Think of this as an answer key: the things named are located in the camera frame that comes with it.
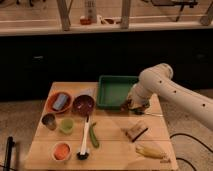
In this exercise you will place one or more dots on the dark red grape bunch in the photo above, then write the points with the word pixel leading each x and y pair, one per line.
pixel 125 105

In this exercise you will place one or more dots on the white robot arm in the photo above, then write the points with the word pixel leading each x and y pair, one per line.
pixel 158 79

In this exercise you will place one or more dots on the green plastic tray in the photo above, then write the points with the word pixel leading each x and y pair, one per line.
pixel 113 91

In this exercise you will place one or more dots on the dark maroon bowl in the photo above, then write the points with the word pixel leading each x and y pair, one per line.
pixel 83 105

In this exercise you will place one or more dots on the green pea pod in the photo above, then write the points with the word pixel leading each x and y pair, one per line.
pixel 93 137

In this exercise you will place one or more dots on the metal spoon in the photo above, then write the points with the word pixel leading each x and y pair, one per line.
pixel 150 114

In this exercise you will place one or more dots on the blue grey sponge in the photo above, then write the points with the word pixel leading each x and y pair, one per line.
pixel 60 102

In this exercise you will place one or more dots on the wooden block brush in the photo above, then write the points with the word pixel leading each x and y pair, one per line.
pixel 133 130

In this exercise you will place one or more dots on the small green cup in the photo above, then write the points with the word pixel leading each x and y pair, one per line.
pixel 66 126

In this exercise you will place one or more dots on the orange bowl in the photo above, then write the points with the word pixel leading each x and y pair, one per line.
pixel 52 98

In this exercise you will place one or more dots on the small metal cup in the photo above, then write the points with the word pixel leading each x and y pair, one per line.
pixel 49 121

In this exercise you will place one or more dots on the red object on shelf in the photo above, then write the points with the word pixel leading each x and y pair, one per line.
pixel 84 21

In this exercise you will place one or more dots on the yellow corn cob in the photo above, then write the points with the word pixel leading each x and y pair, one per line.
pixel 150 152

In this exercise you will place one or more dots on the white cup with orange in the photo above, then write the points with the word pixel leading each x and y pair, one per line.
pixel 61 152

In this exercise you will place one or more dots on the wooden table leg middle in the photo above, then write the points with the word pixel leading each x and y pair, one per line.
pixel 125 13

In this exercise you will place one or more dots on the wooden table leg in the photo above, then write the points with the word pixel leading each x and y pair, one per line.
pixel 64 16
pixel 125 13

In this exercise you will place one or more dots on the wooden table leg left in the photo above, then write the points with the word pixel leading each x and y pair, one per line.
pixel 64 16

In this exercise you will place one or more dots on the black post at left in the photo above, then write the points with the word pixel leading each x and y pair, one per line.
pixel 9 146

